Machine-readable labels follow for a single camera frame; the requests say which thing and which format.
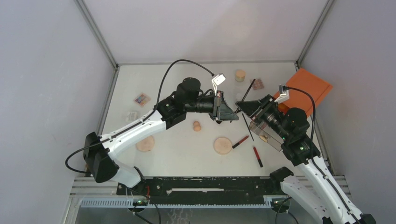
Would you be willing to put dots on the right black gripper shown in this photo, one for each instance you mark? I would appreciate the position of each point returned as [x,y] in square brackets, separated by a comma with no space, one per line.
[256,109]

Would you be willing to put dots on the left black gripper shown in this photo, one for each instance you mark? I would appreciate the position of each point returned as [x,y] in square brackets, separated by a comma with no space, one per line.
[220,110]

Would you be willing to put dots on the long black makeup pencil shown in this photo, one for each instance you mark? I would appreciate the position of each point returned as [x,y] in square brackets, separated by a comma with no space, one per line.
[246,93]

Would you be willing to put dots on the orange clear drawer organizer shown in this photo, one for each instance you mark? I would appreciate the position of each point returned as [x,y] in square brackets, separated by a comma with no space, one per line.
[306,81]

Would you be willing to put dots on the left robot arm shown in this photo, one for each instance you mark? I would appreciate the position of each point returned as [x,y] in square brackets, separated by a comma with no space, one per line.
[101,152]

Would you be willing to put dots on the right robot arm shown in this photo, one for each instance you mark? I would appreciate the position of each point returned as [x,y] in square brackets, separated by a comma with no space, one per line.
[329,204]

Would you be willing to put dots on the beige makeup sponge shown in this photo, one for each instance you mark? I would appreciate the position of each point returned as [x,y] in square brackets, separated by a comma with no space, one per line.
[197,126]

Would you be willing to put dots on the thin black eyeliner pencil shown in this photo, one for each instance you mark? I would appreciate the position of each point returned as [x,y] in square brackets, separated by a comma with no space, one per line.
[248,128]

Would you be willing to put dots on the clear blush palette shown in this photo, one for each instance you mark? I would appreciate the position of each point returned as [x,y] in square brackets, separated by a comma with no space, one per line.
[257,84]

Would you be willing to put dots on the red lip gloss tube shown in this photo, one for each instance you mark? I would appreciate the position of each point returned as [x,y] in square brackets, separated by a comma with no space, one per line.
[239,142]

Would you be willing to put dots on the round powder puff centre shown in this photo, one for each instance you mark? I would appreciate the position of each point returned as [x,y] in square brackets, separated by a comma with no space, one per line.
[222,145]

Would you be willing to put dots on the round powder puff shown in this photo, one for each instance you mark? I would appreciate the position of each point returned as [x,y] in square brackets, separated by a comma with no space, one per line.
[222,145]
[146,144]

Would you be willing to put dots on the round beige powder jar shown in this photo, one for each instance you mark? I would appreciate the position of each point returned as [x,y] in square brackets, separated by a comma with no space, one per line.
[240,75]

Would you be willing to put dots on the red lipstick pencil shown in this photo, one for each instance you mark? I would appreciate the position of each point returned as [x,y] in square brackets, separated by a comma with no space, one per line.
[258,157]

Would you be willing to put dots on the colourful eyeshadow palette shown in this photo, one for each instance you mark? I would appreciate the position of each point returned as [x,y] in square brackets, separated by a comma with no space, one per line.
[142,99]

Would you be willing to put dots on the round powder puff left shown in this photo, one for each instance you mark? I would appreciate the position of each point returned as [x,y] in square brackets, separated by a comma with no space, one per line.
[146,144]

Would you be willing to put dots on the white barcode packet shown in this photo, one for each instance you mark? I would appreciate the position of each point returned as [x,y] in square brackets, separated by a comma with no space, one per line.
[131,116]

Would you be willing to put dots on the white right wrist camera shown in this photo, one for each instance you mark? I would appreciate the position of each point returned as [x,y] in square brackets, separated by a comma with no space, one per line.
[283,94]

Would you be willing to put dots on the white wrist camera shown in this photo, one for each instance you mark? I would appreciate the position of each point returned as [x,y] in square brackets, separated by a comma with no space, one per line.
[283,94]
[217,80]

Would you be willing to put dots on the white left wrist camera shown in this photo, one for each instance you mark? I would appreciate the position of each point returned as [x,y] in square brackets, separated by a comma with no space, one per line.
[217,80]

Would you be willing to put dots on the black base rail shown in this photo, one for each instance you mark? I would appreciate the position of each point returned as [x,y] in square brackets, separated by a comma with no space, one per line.
[222,191]

